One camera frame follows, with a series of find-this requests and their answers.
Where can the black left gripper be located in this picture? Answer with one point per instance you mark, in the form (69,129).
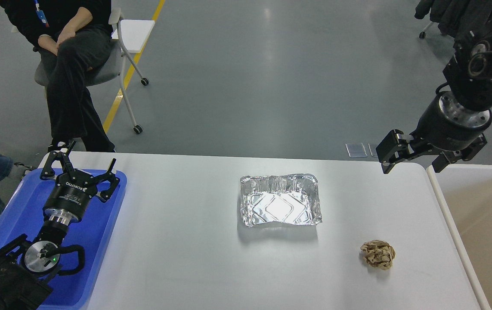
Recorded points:
(70,195)

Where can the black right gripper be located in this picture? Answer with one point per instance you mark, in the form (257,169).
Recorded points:
(445,125)

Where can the aluminium foil tray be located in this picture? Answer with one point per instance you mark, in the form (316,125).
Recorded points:
(285,199)

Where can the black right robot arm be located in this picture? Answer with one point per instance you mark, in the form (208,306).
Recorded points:
(469,71)

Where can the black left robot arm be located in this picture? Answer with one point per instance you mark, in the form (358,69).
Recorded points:
(54,233)

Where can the clear floor plate right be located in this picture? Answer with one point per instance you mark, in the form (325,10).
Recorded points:
(373,149)

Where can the clear floor plate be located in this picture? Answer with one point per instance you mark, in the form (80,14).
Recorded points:
(373,149)
(356,150)

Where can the clear floor plate left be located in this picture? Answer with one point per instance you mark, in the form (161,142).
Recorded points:
(356,150)

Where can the blue plastic tray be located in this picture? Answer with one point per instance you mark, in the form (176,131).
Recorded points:
(24,215)

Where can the beige plastic bin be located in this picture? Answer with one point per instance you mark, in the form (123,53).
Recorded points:
(464,192)

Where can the crumpled brown paper ball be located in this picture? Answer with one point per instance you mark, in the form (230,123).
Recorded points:
(378,254)

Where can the seated person in black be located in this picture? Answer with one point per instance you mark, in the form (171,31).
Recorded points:
(72,37)

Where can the chair with dark jacket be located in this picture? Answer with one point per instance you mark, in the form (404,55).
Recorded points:
(455,17)

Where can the grey rolling chair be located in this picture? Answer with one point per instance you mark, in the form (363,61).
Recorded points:
(129,37)

